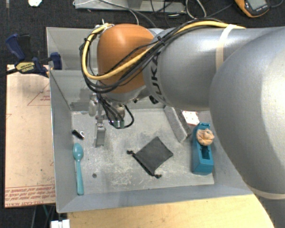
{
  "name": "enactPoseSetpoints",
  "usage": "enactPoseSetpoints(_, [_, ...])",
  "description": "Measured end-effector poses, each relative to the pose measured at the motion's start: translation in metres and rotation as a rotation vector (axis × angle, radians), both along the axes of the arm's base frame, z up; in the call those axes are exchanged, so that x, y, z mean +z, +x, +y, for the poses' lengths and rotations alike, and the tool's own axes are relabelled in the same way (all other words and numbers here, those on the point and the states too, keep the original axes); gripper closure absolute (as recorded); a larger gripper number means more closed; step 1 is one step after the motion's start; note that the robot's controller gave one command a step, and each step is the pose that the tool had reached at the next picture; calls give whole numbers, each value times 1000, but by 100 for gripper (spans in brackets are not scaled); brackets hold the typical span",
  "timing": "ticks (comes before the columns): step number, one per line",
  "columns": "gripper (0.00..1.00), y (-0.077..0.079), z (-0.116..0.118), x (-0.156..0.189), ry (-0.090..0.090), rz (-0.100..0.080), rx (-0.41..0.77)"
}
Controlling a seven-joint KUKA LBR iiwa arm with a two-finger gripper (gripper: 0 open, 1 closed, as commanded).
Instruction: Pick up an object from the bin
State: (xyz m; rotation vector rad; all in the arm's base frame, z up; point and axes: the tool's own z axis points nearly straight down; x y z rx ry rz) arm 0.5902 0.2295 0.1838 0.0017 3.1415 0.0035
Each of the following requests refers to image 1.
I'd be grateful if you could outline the teal blue plastic box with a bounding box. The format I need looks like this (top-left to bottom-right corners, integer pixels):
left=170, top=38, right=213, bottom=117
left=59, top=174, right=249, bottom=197
left=191, top=122, right=215, bottom=176

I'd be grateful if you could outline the black drawstring cloth pouch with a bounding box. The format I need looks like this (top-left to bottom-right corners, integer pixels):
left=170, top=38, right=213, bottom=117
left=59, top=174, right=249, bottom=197
left=126, top=136, right=175, bottom=179

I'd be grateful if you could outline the teal plastic spoon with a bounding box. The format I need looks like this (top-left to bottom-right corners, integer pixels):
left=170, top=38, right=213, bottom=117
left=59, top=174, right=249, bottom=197
left=72, top=142, right=85, bottom=196

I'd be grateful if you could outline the grey metal bin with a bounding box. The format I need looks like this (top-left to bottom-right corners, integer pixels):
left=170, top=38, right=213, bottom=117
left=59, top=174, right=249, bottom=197
left=46, top=27, right=254, bottom=214

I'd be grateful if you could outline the tan crumpled ball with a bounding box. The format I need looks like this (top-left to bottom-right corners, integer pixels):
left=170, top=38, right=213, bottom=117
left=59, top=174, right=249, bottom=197
left=195, top=128, right=215, bottom=146

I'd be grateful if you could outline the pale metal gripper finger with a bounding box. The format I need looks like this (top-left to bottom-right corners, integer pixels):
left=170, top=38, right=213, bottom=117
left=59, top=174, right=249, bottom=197
left=94, top=116, right=107, bottom=148
left=88, top=98, right=97, bottom=117

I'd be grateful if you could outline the brown cardboard board, red print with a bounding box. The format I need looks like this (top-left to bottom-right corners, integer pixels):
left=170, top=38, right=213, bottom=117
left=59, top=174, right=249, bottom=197
left=4, top=64, right=56, bottom=209

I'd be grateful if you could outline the grey long flat block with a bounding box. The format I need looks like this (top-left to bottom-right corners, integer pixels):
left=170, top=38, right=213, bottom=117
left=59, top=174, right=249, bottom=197
left=163, top=105, right=193, bottom=143

